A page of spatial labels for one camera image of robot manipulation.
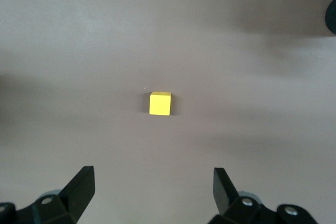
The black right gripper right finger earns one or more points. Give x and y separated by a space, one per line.
225 195

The yellow cube block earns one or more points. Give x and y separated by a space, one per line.
159 104

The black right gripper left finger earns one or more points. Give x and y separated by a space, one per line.
76 195

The black cylindrical roll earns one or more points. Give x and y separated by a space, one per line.
331 16

